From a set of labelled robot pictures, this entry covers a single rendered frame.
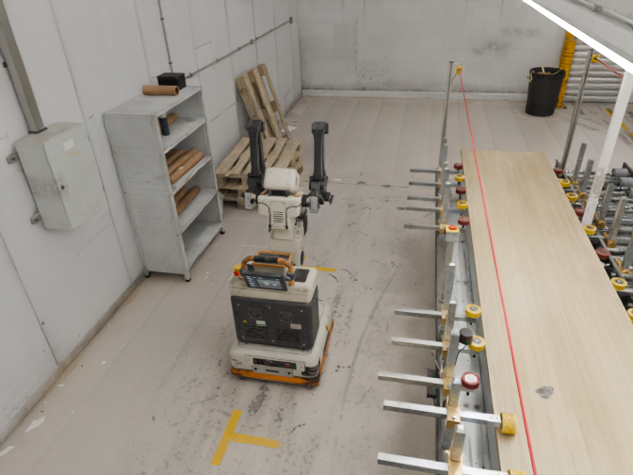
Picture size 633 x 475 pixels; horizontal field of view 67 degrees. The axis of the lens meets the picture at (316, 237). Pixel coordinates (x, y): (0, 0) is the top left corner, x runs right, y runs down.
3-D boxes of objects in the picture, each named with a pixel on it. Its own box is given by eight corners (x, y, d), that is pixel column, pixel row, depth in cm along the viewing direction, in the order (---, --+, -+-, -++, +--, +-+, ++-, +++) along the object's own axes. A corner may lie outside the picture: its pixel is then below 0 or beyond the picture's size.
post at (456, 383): (440, 456, 215) (452, 381, 190) (440, 450, 218) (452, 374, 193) (448, 458, 214) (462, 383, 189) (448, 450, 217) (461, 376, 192)
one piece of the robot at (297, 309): (314, 366, 325) (308, 264, 282) (236, 356, 336) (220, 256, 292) (323, 333, 353) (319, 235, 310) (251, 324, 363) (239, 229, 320)
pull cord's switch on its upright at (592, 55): (559, 178, 441) (592, 51, 384) (557, 171, 453) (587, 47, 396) (569, 179, 439) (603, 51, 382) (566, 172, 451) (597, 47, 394)
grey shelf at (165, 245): (145, 277, 450) (101, 113, 370) (186, 229, 525) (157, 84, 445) (189, 282, 442) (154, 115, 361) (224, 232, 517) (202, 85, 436)
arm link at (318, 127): (308, 122, 304) (324, 123, 302) (313, 121, 316) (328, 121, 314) (308, 191, 319) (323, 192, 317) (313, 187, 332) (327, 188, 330)
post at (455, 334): (440, 407, 234) (451, 333, 209) (440, 401, 237) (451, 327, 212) (447, 408, 234) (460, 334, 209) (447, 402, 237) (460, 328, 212)
